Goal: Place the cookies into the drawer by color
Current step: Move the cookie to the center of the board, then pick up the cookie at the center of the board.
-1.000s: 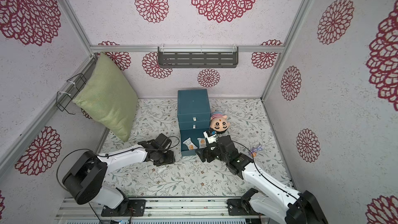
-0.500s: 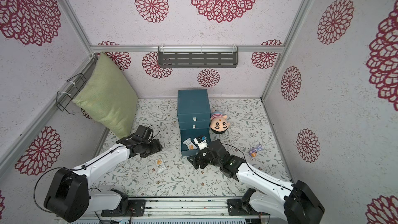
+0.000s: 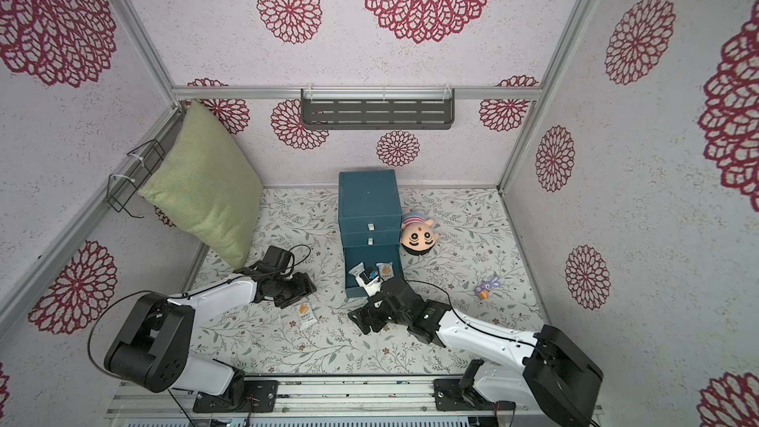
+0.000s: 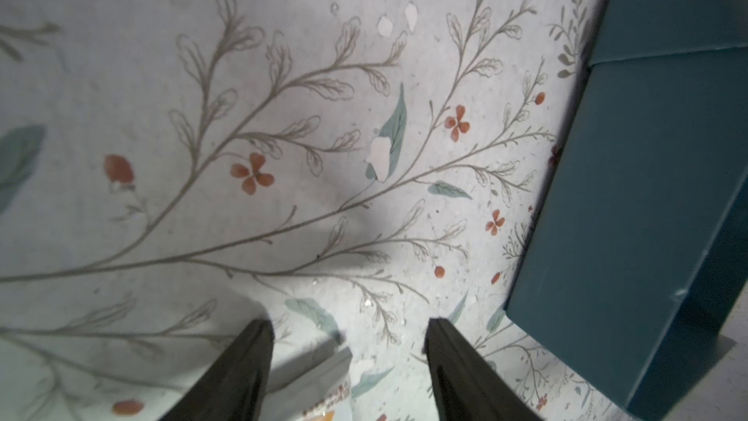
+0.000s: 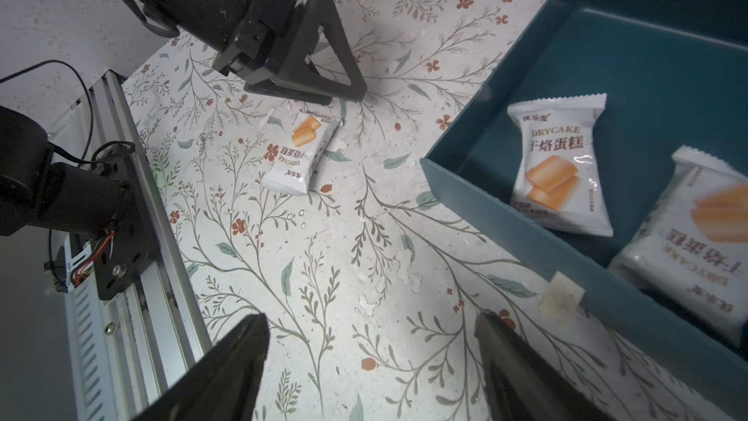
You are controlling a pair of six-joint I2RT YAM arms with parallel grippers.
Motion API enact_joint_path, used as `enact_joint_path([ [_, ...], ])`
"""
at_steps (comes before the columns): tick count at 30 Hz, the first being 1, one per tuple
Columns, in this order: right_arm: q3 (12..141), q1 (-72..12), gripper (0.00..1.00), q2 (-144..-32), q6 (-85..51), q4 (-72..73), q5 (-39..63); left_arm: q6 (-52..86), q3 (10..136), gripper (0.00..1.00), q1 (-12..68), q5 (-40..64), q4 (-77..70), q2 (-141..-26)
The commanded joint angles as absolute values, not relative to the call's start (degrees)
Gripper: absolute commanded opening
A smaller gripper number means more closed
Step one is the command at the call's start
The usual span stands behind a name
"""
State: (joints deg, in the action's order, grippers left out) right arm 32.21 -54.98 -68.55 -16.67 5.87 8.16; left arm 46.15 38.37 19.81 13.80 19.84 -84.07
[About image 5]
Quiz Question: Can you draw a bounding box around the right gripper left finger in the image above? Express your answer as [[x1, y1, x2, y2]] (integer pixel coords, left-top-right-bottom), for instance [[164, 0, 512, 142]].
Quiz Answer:
[[136, 314, 270, 421]]

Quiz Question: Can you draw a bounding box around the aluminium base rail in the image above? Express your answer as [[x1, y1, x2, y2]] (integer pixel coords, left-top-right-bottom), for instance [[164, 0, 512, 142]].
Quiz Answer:
[[53, 70, 212, 420]]

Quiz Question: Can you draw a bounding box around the white cookie packet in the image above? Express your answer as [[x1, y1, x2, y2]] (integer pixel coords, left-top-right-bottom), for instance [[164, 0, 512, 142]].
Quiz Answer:
[[260, 113, 341, 196], [608, 146, 747, 348], [508, 94, 614, 237]]

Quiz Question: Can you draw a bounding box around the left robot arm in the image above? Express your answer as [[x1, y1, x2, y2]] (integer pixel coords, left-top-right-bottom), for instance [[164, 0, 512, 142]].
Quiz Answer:
[[1, 0, 367, 301]]

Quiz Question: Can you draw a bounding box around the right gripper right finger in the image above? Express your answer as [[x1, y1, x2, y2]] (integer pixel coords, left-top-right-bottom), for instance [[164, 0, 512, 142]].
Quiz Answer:
[[475, 313, 611, 420]]

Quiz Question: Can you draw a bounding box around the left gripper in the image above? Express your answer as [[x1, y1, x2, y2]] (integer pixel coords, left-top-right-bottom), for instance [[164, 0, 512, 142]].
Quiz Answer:
[[69, 0, 368, 106]]

